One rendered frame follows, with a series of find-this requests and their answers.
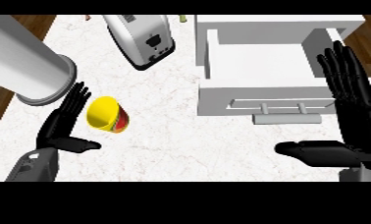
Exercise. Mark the small brown object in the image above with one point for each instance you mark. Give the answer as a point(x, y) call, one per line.
point(87, 17)

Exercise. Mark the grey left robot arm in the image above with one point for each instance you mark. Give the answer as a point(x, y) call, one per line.
point(34, 165)

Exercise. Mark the white cylindrical container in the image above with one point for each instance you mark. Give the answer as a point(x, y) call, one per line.
point(31, 67)

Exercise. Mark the small green object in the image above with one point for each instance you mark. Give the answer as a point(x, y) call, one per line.
point(183, 18)

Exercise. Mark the white cabinet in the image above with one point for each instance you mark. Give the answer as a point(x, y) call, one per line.
point(270, 28)

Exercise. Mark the silver toaster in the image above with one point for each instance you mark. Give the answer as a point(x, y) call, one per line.
point(143, 40)

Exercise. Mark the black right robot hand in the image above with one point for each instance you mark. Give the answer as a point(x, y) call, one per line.
point(352, 103)

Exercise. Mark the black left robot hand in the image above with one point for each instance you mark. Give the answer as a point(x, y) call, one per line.
point(59, 125)

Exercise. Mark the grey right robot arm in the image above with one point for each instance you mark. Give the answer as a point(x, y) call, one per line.
point(355, 173)

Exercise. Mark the white open drawer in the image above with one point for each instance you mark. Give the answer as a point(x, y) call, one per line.
point(264, 77)

